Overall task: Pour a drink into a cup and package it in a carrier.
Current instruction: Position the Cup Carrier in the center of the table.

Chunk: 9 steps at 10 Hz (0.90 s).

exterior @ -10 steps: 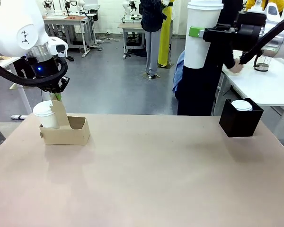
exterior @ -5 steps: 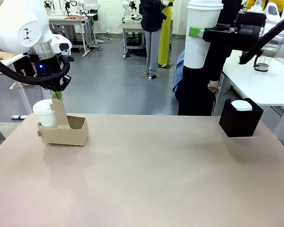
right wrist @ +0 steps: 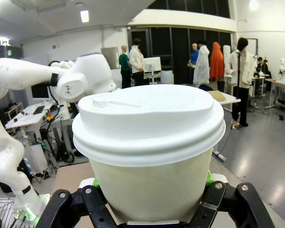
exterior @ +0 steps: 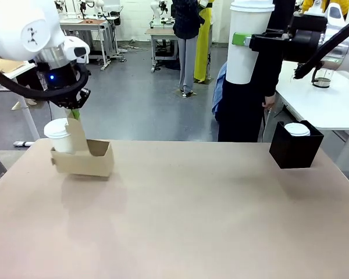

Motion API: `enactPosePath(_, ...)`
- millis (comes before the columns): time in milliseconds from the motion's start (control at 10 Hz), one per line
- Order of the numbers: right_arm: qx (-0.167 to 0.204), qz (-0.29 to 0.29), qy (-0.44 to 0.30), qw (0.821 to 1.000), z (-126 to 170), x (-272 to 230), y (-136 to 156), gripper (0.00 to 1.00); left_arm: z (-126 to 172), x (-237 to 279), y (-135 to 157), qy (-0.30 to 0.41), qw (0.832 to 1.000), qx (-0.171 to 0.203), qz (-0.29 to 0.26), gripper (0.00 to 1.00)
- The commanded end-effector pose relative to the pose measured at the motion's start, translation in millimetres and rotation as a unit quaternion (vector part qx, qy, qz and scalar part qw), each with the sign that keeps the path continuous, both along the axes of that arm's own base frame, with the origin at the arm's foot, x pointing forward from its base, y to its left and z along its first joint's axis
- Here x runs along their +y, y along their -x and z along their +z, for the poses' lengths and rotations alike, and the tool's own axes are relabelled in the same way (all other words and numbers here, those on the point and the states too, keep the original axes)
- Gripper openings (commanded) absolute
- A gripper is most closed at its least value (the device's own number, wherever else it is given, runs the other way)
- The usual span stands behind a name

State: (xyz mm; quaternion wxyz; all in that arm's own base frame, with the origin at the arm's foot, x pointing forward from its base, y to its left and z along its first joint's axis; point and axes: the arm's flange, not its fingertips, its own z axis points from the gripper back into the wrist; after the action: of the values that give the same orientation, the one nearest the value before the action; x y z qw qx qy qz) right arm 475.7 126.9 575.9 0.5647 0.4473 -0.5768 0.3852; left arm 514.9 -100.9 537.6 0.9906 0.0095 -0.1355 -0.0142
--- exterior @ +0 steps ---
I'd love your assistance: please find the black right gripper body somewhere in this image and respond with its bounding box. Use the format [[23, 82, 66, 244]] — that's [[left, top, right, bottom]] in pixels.
[[287, 15, 323, 63]]

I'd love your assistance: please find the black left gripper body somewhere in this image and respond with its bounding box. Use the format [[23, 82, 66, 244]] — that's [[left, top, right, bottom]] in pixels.
[[35, 61, 91, 110]]

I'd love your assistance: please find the tall white lidded paper cup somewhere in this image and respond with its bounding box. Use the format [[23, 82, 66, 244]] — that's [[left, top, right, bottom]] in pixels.
[[225, 0, 276, 85]]

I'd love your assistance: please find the short white lidded paper cup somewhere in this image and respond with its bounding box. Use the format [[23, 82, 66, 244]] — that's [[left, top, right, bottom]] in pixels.
[[43, 117, 76, 155]]

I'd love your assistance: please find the brown cardboard cup carrier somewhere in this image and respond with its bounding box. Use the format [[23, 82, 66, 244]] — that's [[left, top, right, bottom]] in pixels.
[[50, 117, 115, 178]]

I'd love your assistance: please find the person's left forearm black sleeve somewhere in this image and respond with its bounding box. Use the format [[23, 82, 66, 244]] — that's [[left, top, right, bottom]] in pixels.
[[262, 56, 285, 98]]

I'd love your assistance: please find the white lidded cup in box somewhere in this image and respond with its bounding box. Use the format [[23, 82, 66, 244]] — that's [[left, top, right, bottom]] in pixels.
[[283, 122, 311, 137]]

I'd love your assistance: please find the black square cup box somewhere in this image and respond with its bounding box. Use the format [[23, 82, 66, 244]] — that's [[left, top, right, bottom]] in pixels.
[[268, 120, 325, 170]]

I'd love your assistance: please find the person's left hand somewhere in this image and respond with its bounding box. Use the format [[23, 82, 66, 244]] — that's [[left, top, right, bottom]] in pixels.
[[262, 94, 277, 110]]

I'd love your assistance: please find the glass coffee pot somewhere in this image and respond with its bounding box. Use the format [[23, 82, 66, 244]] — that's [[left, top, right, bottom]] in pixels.
[[311, 67, 336, 88]]

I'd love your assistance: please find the small white side table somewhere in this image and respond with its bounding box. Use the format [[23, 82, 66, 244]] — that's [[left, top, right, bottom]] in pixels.
[[0, 57, 40, 141]]

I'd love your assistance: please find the brown paper envelope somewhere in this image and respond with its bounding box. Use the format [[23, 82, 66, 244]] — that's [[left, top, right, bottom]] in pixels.
[[0, 57, 27, 74]]

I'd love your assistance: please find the person in yellow coat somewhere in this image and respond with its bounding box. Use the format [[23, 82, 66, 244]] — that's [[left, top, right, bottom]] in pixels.
[[193, 0, 215, 84]]

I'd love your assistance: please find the large white side table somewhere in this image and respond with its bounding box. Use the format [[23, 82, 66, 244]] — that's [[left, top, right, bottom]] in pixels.
[[274, 60, 349, 132]]

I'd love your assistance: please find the blue cloth on chair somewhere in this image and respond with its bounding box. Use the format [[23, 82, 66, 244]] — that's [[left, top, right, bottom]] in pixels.
[[211, 61, 229, 123]]

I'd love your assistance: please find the person in black Nike hoodie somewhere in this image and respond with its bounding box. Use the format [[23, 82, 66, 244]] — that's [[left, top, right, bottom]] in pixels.
[[217, 0, 297, 143]]

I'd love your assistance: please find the person in dark plaid shirt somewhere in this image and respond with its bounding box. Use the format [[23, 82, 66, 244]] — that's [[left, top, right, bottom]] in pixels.
[[172, 0, 206, 99]]

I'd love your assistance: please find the small grey background workbench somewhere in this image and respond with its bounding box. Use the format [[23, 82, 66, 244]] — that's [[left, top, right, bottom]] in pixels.
[[145, 26, 179, 73]]

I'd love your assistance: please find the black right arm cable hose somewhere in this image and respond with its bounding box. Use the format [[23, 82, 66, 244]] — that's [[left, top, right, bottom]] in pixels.
[[293, 10, 349, 81]]

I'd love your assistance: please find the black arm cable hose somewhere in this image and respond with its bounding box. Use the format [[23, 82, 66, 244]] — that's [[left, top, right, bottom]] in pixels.
[[0, 62, 91, 102], [293, 10, 349, 81]]

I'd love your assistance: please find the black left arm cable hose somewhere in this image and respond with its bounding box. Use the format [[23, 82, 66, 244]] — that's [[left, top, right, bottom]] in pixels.
[[0, 62, 91, 102]]

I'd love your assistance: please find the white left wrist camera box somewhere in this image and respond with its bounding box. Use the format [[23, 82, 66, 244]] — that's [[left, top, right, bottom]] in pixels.
[[64, 37, 91, 65]]

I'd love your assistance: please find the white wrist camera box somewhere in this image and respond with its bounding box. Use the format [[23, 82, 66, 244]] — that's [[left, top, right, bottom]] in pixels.
[[326, 2, 347, 22], [64, 37, 91, 65]]

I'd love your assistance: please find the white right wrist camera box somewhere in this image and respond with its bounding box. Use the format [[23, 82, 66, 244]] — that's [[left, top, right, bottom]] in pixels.
[[326, 2, 347, 22]]

